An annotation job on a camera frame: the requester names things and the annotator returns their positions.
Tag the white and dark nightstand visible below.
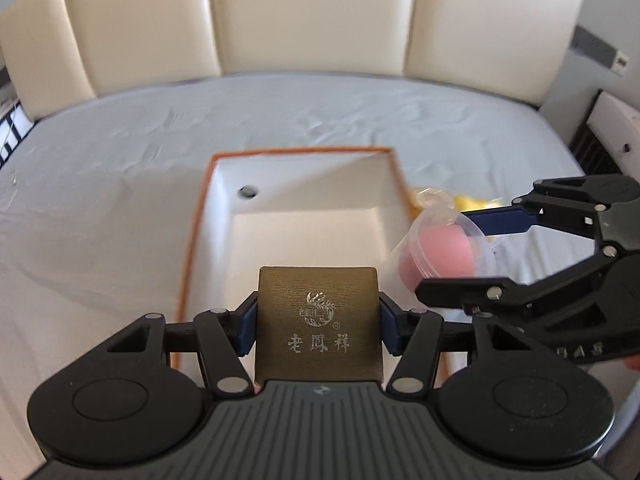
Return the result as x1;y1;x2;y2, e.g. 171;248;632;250
569;89;640;182

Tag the yellow tape roll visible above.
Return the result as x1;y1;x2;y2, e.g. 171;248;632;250
452;194;502;214

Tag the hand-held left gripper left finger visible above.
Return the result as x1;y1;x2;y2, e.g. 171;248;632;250
102;293;260;396

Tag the dark bedside object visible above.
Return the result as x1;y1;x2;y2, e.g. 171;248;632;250
0;55;37;163

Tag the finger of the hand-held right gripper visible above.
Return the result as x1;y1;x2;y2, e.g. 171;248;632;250
459;174;640;257
414;252;620;333

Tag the gold square jewelry box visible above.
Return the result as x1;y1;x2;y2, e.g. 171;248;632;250
253;266;385;387

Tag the grey wall panel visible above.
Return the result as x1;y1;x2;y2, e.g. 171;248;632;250
574;25;617;69

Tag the cream padded headboard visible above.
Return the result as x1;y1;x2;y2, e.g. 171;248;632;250
0;0;589;122

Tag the pink makeup sponge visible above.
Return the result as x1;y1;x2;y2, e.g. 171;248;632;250
400;225;482;292

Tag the orange-rimmed white cardboard box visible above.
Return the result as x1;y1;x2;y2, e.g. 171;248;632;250
169;146;454;379

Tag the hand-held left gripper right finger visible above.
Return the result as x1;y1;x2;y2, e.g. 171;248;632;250
378;292;532;396

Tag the clear plastic case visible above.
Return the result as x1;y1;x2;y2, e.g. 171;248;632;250
390;186;507;294

